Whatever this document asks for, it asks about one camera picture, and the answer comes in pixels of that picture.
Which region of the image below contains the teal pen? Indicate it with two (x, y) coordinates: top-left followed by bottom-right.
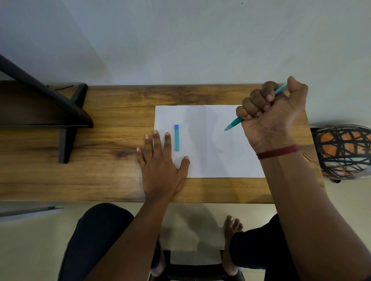
(224, 83), (288, 131)

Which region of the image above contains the person's left forearm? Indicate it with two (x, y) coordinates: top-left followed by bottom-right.
(85, 196), (172, 281)

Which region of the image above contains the person's left leg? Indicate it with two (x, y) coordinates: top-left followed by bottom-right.
(57, 203), (162, 281)

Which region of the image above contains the person's right foot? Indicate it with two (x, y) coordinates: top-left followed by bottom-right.
(221, 215), (244, 276)

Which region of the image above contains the person's foot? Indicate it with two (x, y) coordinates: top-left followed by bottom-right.
(150, 246), (166, 277)
(221, 215), (244, 276)

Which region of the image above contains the black shelf frame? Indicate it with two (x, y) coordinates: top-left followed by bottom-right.
(0, 53), (94, 164)

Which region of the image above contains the person's right forearm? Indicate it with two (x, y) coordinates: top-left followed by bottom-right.
(257, 150), (371, 281)

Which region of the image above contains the red wrist thread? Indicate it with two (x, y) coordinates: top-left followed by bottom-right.
(256, 144), (300, 160)

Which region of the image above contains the person's left hand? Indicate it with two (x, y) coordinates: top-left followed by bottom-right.
(136, 130), (191, 201)

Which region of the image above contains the orange black patterned helmet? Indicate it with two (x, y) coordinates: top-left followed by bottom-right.
(312, 124), (371, 180)

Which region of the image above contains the person's right leg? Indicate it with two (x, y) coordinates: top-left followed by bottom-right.
(229, 214), (302, 281)

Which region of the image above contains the person's right hand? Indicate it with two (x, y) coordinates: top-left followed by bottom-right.
(236, 76), (309, 154)

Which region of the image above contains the white paper sheet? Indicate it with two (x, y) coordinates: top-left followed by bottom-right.
(154, 105), (265, 178)

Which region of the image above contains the person's leg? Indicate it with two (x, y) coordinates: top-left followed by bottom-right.
(57, 203), (162, 281)
(229, 214), (302, 281)

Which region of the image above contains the person's left foot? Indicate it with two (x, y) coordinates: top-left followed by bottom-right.
(150, 246), (166, 277)

